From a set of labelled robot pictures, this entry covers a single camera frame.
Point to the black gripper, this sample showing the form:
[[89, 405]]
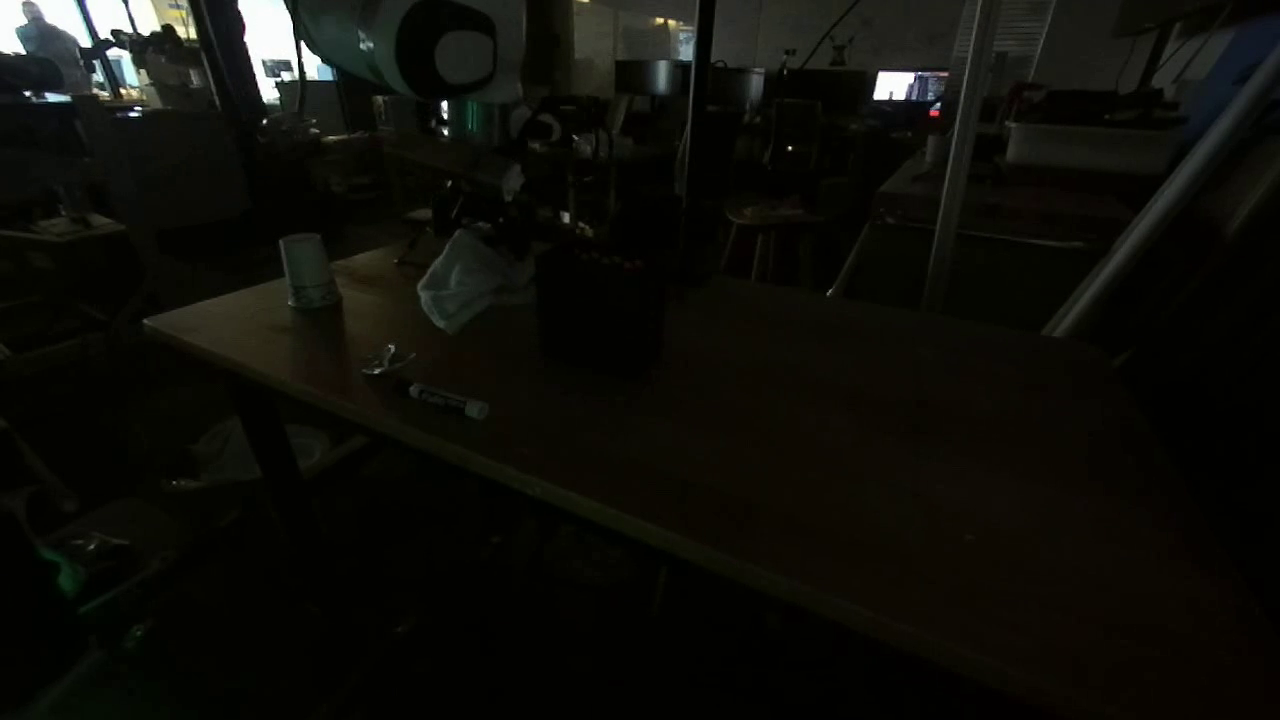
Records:
[[534, 186]]

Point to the white towel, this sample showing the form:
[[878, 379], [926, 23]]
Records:
[[468, 278]]

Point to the black basket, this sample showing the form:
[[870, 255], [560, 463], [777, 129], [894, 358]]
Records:
[[597, 310]]

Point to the black marker pen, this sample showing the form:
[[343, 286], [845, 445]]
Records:
[[442, 399]]

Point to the white cup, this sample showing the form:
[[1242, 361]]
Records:
[[304, 274]]

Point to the lit monitor screen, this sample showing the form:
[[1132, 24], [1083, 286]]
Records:
[[911, 85]]

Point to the metal diagonal pole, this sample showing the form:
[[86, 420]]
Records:
[[1165, 200]]

